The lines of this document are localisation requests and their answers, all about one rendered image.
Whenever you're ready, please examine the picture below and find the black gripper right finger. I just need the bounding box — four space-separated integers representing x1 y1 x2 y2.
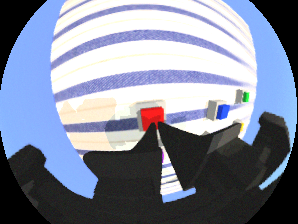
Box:
157 121 242 192

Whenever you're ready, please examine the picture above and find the blue button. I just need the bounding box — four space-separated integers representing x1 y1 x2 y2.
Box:
206 99 229 123

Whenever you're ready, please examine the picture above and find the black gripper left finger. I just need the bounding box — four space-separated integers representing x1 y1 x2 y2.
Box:
82 121 164 194

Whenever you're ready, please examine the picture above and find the red button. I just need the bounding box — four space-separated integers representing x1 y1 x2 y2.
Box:
136 100 166 132

